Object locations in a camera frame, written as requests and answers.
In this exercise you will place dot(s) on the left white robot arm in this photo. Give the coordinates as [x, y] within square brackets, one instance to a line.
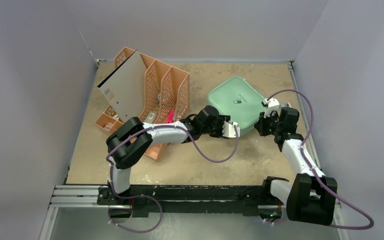
[128, 144]

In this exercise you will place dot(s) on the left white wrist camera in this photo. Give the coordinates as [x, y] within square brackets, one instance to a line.
[230, 130]

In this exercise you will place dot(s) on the pink marker pen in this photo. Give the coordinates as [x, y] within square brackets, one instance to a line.
[170, 116]

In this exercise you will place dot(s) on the black table front rail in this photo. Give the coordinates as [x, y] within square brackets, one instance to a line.
[247, 200]

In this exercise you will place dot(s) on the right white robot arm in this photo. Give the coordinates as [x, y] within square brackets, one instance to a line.
[305, 199]

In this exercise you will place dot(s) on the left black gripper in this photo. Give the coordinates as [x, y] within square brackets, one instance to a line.
[220, 119]

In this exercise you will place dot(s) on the mint green storage case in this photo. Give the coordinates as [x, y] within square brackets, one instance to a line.
[238, 99]

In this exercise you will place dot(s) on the pink plastic desk organizer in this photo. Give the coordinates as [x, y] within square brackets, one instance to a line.
[165, 88]

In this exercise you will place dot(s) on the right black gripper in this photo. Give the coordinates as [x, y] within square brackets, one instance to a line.
[264, 124]

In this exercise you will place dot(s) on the grey folder board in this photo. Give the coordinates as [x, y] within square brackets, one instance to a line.
[124, 87]

